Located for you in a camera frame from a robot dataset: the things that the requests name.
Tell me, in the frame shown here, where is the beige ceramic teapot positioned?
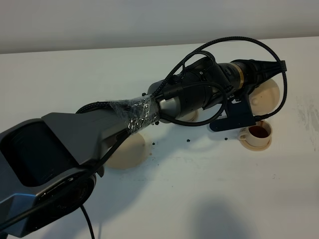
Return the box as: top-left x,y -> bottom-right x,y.
249,79 -> 280,116

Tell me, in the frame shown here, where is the beige teacup on right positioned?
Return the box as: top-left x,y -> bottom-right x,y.
238,120 -> 273,147

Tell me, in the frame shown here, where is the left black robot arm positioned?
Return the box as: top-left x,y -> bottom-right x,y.
0,52 -> 287,238

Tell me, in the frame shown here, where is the small saucer under cup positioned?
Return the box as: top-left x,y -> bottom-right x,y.
180,110 -> 198,122
240,138 -> 272,151

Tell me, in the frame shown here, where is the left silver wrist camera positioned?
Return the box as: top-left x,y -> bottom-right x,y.
209,94 -> 256,132

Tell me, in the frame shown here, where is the left black braided cable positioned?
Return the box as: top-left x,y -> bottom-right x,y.
0,35 -> 289,239

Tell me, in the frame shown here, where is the large round beige saucer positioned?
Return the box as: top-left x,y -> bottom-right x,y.
104,133 -> 147,170

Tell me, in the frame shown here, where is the small saucer under right cup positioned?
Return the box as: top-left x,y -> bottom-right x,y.
240,138 -> 272,151

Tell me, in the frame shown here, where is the small saucer under centre cup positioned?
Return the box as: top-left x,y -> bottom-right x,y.
180,110 -> 198,122

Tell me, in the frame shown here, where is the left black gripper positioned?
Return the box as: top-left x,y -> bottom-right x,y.
243,59 -> 287,95

